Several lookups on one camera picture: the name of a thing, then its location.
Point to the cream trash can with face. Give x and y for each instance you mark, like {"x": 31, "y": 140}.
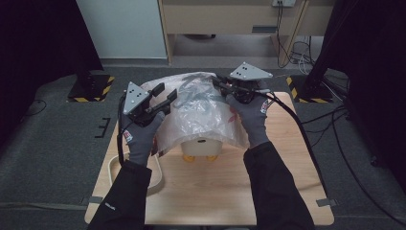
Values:
{"x": 201, "y": 148}

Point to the clear printed plastic trash bag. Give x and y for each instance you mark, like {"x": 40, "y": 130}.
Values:
{"x": 198, "y": 111}

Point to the person's left hand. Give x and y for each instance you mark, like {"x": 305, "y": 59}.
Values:
{"x": 140, "y": 140}

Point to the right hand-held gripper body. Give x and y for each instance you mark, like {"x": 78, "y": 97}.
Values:
{"x": 249, "y": 73}

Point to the white cabinet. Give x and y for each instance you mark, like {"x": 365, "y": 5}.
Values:
{"x": 124, "y": 28}

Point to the person's right hand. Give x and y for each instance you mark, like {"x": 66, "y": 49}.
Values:
{"x": 253, "y": 121}

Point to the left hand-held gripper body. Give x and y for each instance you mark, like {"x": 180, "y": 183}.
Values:
{"x": 135, "y": 97}

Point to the grey power socket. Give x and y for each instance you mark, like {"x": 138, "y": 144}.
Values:
{"x": 284, "y": 2}

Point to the grey tape strip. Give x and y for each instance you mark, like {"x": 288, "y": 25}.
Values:
{"x": 327, "y": 202}
{"x": 94, "y": 200}

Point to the black stand base striped edge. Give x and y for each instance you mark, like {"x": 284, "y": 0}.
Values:
{"x": 91, "y": 87}
{"x": 311, "y": 92}

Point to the black curtain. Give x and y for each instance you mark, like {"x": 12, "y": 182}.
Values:
{"x": 35, "y": 48}
{"x": 373, "y": 64}

